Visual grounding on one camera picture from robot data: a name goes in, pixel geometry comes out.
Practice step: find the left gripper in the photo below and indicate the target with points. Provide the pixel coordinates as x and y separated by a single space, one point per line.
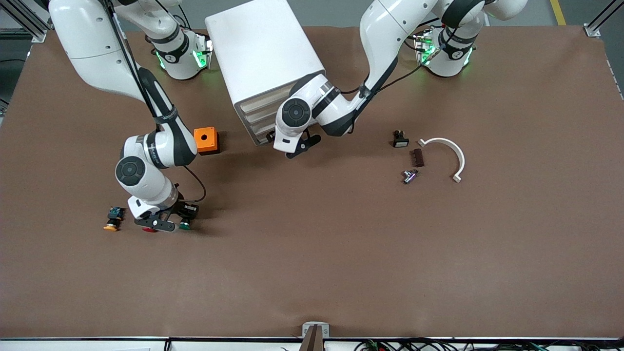
268 136

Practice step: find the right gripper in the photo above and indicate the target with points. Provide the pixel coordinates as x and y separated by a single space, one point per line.
181 208

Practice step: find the white plastic drawer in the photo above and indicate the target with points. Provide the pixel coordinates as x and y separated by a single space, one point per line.
261 137
263 101
265 124
263 112

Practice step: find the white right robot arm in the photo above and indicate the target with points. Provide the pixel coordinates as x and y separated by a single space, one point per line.
92 48

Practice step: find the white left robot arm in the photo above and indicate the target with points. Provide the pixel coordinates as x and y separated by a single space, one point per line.
390 29

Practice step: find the red mushroom push button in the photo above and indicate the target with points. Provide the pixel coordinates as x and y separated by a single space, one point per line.
148 230

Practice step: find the yellow mushroom push button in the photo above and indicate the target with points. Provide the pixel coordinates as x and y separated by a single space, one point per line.
114 217

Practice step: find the white drawer cabinet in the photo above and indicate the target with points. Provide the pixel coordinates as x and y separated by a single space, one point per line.
258 48

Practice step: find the silver metal connector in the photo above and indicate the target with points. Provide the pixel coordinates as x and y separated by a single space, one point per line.
410 176

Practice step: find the brown terminal block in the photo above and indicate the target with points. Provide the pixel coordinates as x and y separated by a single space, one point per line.
417 158

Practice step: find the brown table cover mat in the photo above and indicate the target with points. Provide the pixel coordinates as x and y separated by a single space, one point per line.
341 268

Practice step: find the white curved plastic clip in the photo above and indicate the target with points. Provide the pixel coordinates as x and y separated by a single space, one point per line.
459 158

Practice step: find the orange button enclosure box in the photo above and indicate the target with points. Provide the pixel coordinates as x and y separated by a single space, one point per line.
209 134

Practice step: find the small black white-faced switch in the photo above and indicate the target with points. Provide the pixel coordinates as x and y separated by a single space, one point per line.
400 141

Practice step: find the white table edge rail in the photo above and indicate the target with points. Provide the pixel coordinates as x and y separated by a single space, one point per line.
73 345

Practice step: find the grey metal bracket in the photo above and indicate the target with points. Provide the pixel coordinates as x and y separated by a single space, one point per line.
315 336

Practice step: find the aluminium frame profile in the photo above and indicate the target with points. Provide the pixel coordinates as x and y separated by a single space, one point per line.
592 30
38 34

